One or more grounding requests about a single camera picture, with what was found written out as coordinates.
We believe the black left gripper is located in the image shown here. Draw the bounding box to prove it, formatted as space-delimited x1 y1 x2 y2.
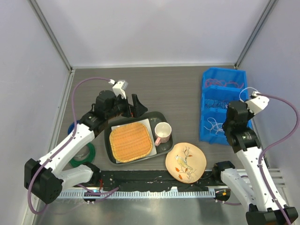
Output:
106 93 147 120

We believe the purple thin cable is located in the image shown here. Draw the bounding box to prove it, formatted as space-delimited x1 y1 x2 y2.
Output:
205 98 229 110

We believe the orange thin cable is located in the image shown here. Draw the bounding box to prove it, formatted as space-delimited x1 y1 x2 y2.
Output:
205 78 245 88

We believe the white thin cable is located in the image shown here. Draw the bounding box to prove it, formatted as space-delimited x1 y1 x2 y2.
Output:
203 87 260 136

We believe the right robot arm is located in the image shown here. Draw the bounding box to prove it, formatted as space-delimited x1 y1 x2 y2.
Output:
211 96 298 225

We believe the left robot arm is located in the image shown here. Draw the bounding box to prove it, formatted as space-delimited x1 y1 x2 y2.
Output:
24 90 148 204

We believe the dark green plastic tray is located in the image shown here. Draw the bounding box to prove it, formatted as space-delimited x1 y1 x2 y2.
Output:
104 112 173 166

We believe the orange woven basket mat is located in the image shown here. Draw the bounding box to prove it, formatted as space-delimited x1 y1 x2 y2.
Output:
109 122 153 163

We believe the pink ceramic mug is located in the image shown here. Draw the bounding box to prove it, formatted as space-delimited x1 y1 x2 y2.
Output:
154 122 172 146

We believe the blue tape roll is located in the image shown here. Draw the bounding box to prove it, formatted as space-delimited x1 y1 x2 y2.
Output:
67 123 75 135

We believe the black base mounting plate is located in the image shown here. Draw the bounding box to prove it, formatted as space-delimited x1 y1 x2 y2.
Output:
98 170 226 192

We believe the bird pattern ceramic plate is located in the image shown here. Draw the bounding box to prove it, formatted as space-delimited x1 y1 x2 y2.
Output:
165 142 207 184

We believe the green tape roll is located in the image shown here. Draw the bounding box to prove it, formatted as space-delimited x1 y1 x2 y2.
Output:
69 143 96 168

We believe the blue plastic compartment bin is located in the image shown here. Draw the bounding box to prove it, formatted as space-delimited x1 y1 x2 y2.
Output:
199 67 248 145

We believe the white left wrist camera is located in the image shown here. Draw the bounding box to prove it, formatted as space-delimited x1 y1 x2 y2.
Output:
108 79 128 99

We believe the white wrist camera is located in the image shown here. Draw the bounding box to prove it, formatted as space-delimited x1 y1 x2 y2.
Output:
108 79 128 99
246 91 270 115

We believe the aluminium front rail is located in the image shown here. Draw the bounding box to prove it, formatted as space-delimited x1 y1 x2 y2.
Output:
29 168 286 200

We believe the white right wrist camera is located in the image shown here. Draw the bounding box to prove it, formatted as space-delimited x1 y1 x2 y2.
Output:
246 91 270 115

